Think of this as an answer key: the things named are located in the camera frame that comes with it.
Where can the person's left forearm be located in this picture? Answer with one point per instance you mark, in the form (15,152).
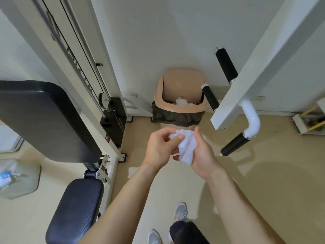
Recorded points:
(119,205)

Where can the person's black shorts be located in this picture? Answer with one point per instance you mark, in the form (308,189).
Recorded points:
(189,233)

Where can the black weight stack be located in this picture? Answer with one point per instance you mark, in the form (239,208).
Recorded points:
(115,121)

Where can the white pull-up station frame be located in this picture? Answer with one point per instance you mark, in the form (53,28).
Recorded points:
(264,55)

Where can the black trash bag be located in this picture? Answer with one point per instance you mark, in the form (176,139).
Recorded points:
(175,116)

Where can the long black foam grip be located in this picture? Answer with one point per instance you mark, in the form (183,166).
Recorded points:
(226,66)

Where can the person's right hand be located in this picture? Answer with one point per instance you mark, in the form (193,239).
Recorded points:
(204,160)

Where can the white trash in bin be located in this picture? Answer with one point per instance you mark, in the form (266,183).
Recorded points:
(182,101)

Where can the person's grey shoe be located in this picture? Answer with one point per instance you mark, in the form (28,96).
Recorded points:
(180,213)
(154,237)

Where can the black backrest pad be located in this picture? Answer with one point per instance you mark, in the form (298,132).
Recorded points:
(43,119)

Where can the black grip on curved tube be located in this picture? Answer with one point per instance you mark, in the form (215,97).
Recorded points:
(234,144)

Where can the black seat pad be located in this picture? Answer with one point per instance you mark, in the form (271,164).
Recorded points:
(76,213)

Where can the white rack with yellow sticks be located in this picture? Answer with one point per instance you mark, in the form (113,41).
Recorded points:
(309,121)

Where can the person's right thumb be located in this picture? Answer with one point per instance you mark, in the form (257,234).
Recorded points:
(197,133)

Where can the person's left thumb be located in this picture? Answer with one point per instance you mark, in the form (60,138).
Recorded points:
(176,138)

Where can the clear plastic bag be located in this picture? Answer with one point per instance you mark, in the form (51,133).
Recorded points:
(19,179)

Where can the person's right forearm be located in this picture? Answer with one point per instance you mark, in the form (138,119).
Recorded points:
(238,208)

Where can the person's grey left shoe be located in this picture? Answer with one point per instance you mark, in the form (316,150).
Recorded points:
(154,237)

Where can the white wall outlet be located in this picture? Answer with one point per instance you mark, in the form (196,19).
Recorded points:
(261,98)
(132,95)

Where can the beige trash bin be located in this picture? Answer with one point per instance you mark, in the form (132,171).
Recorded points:
(177,86)

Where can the white gym machine frame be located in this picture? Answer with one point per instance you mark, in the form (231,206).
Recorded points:
(76,48)

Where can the white tissue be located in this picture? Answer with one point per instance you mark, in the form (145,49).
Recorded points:
(188,147)

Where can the person's left hand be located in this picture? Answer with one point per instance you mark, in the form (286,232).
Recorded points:
(157,149)

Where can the short black foam grip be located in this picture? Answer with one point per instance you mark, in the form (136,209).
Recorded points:
(210,97)

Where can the person's grey right shoe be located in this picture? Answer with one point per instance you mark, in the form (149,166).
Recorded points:
(180,213)

